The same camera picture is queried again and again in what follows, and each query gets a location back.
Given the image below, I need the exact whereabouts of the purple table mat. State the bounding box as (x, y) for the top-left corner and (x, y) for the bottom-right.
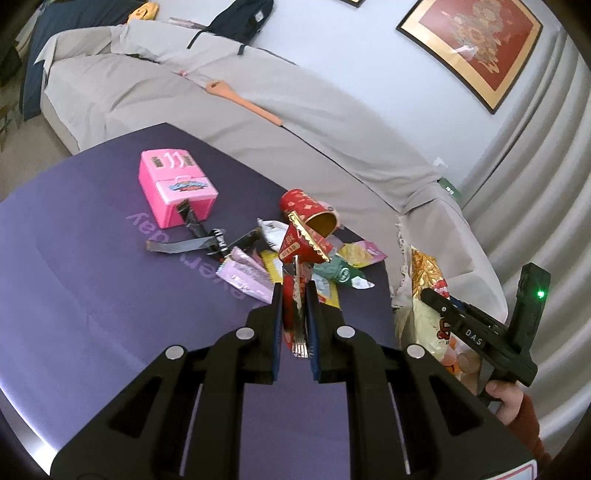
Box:
(0, 122), (399, 480)

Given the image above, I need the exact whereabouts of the sofa with grey cover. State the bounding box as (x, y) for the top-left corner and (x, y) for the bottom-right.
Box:
(37, 21), (509, 324)

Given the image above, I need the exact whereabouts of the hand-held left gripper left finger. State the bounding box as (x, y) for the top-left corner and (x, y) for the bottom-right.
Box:
(50, 282), (284, 480)

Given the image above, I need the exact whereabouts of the yellow white snack wrapper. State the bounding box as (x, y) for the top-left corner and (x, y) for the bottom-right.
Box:
(261, 249), (284, 284)

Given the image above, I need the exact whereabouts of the person's right forearm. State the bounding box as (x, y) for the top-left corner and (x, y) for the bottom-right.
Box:
(509, 394), (553, 468)

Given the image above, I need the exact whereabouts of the person's right hand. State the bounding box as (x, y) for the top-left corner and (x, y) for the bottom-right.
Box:
(486, 381), (526, 425)

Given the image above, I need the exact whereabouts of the red gold snack wrapper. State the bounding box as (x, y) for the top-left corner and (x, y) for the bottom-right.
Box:
(278, 210), (334, 360)

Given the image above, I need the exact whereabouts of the black backpack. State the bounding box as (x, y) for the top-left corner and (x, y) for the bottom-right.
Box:
(187, 0), (274, 57)

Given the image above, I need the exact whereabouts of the yellow toy mask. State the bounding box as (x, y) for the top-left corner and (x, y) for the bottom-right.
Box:
(128, 2), (158, 23)

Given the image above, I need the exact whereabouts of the silver white wrapper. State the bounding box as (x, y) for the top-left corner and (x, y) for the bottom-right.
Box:
(256, 218), (291, 252)

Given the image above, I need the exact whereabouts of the green wrapper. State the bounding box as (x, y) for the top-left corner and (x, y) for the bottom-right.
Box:
(314, 256), (366, 284)

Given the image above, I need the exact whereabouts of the red framed picture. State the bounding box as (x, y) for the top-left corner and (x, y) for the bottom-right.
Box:
(396, 0), (544, 115)

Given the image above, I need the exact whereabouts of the black wrapper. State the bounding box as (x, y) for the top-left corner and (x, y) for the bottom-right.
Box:
(226, 229), (263, 252)

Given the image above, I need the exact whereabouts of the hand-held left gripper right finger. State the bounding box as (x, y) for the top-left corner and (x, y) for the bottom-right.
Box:
(305, 281), (539, 480)

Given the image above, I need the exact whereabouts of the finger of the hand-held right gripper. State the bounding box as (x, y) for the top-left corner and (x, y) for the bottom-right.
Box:
(420, 288), (509, 358)

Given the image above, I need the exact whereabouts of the green packet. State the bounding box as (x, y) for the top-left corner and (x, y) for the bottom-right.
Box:
(434, 157), (459, 198)

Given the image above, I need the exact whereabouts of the pink toy box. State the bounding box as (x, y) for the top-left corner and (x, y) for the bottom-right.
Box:
(139, 148), (214, 228)

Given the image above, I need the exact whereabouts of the small black packet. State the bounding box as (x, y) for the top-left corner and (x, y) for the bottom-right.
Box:
(210, 227), (230, 258)

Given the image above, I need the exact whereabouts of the grey curtain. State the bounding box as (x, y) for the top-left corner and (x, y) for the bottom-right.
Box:
(457, 28), (591, 444)

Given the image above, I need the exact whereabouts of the red paper cup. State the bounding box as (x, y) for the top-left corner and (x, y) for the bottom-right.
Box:
(279, 188), (341, 237)

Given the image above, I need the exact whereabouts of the yellow bag-lined bin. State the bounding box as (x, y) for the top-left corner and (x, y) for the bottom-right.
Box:
(392, 246), (491, 389)

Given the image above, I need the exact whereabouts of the dark blue pillow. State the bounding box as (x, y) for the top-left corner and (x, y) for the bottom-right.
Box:
(21, 0), (148, 121)

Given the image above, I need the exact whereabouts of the orange wooden spoon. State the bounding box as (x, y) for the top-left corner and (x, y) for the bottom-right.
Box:
(205, 80), (283, 126)

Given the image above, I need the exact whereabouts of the lavender snack wrapper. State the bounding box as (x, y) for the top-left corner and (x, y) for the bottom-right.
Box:
(230, 247), (273, 280)
(217, 261), (274, 304)

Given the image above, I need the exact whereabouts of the multicolour snack wrapper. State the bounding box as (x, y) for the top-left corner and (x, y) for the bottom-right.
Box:
(315, 279), (341, 308)

